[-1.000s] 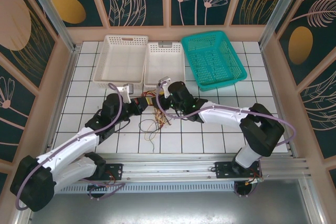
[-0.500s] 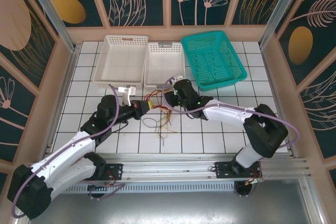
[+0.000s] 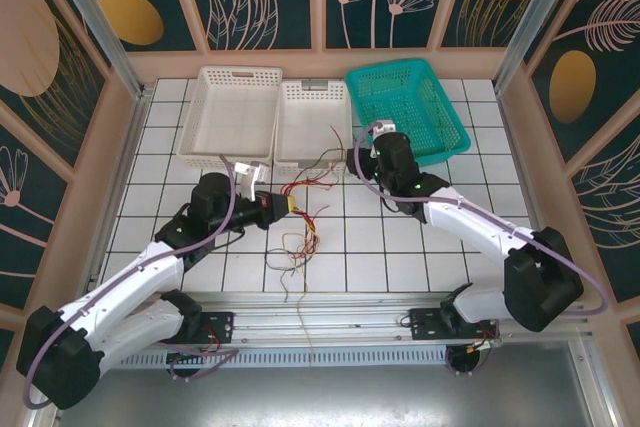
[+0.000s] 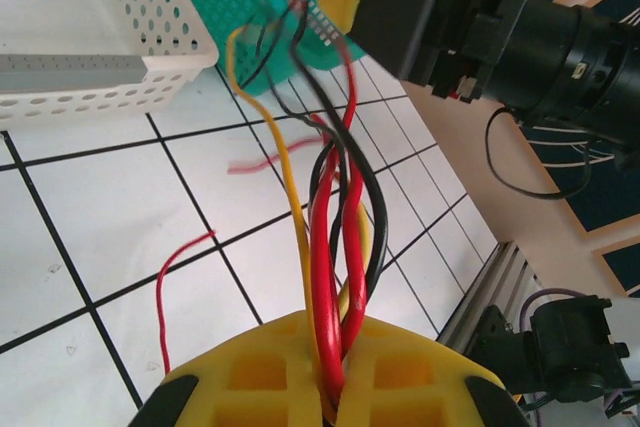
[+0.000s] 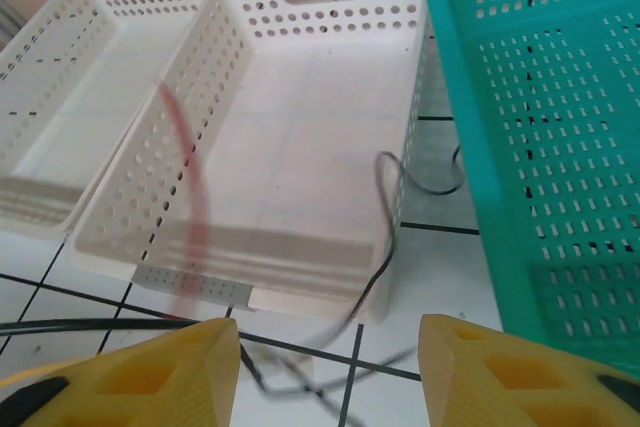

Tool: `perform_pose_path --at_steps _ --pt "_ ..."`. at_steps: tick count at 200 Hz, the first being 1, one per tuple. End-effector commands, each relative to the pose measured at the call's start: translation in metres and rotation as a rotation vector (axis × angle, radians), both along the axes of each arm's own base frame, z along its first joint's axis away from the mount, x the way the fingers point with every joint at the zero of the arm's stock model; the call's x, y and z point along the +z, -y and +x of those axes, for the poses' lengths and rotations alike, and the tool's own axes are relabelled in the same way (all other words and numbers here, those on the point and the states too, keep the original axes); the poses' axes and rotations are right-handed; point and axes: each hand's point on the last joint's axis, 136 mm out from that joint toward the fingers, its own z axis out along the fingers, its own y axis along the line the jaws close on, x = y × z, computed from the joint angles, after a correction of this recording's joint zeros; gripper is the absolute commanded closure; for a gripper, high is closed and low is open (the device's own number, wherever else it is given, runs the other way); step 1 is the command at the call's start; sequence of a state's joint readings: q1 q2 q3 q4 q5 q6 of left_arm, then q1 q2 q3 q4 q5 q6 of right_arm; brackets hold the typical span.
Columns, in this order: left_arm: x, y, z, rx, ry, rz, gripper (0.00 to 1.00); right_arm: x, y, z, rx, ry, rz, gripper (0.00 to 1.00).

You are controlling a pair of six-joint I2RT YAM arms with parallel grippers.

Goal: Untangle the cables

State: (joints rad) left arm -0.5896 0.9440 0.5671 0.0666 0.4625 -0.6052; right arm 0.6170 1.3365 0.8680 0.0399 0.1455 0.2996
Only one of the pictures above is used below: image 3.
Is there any small white plastic basket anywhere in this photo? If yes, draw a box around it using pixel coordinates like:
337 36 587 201
272 79 354 178

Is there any black wire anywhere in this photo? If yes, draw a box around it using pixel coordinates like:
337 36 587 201
266 246 312 301
279 146 351 193

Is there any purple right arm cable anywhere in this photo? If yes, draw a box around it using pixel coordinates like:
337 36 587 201
352 121 609 318

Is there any teal plastic basket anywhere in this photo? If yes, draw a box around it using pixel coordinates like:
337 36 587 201
344 57 472 168

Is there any slotted grey cable duct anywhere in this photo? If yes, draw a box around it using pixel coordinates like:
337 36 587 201
107 349 451 369

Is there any thin brown wire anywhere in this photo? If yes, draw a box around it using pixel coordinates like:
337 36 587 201
297 266 316 354

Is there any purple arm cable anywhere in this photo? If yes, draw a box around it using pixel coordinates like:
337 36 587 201
352 121 609 318
22 154 251 411

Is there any grey metal sheet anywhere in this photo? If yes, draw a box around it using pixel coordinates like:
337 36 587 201
29 341 616 427

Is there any large white plastic basket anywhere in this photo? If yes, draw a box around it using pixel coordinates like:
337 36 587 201
177 65 285 169

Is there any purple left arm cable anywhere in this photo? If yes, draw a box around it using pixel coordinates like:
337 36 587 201
22 154 251 411

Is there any aluminium frame post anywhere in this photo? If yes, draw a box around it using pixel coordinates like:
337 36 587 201
493 0 574 96
42 0 151 101

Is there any yellow wire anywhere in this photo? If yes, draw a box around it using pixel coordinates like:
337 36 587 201
281 231 324 276
294 211 324 268

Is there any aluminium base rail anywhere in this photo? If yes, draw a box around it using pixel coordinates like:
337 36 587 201
119 291 594 348

